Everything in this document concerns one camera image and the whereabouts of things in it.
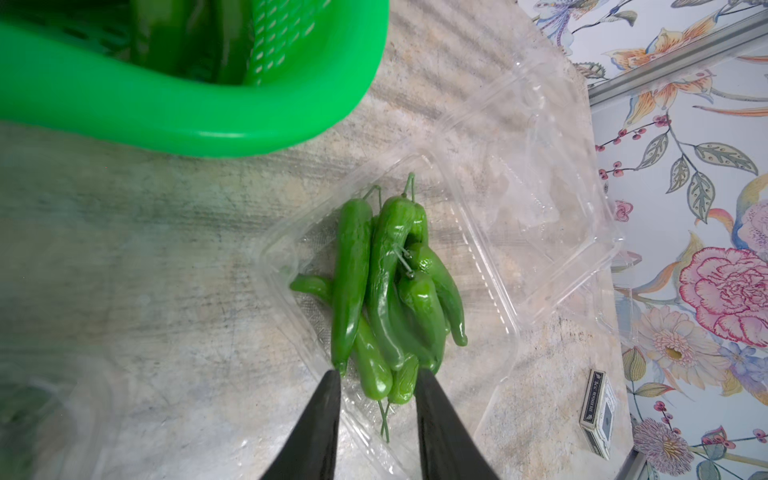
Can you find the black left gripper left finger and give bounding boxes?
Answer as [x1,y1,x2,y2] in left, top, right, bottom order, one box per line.
[262,370,341,479]

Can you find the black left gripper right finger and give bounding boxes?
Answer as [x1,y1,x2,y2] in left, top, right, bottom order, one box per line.
[415,368,498,479]

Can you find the clear clamshell container front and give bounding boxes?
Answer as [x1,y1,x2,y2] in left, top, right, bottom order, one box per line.
[259,52,620,479]

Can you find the clear clamshell container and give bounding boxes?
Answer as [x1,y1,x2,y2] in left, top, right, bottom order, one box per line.
[259,52,620,479]
[1,342,130,479]

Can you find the green peppers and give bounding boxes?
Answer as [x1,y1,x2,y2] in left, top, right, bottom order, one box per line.
[129,1,254,85]

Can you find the small card box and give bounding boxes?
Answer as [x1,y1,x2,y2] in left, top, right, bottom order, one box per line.
[579,369,617,460]

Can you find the green plastic basket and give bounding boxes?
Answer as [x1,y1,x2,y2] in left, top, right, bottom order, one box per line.
[1,1,390,158]

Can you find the aluminium corner profile right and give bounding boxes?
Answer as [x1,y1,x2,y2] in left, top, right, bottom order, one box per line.
[589,9,767,107]

